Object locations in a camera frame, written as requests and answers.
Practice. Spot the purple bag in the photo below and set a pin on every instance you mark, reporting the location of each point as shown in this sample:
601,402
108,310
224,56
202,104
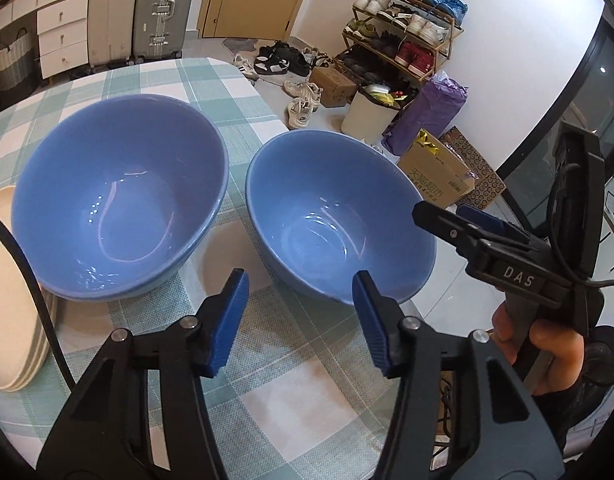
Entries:
436,105

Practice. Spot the person's right hand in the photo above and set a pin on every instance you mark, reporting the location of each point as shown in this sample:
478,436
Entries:
564,345

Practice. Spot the large cardboard box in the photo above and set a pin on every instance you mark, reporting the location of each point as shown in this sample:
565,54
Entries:
439,174

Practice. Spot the white sneaker near bin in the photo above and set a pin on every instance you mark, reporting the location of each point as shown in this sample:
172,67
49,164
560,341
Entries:
299,111

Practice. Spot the white vanity dresser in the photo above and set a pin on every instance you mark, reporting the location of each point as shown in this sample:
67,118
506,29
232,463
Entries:
60,29

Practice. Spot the woven laundry basket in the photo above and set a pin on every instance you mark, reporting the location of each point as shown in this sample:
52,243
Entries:
18,69

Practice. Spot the beige suitcase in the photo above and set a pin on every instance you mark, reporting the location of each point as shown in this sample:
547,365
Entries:
110,29

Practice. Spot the large cream plate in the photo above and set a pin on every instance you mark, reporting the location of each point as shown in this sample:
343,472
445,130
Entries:
23,344

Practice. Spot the wooden shoe rack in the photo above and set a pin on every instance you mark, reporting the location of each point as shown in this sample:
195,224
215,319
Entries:
414,36

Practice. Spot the white trash bin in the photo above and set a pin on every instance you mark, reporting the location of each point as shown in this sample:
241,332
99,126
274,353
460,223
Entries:
370,113

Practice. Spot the blue bowl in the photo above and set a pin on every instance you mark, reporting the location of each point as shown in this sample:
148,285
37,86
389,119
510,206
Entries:
326,206
118,196

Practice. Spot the small cardboard box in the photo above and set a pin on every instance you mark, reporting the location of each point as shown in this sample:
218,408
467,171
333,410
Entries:
337,89

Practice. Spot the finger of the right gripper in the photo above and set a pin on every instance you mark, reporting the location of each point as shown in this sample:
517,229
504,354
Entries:
499,233
490,256

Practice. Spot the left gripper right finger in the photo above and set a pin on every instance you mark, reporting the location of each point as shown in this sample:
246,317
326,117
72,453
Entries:
380,318

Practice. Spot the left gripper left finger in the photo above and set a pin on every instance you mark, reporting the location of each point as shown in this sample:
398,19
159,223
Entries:
219,318

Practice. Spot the silver suitcase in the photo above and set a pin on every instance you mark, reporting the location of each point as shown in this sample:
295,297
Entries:
159,29

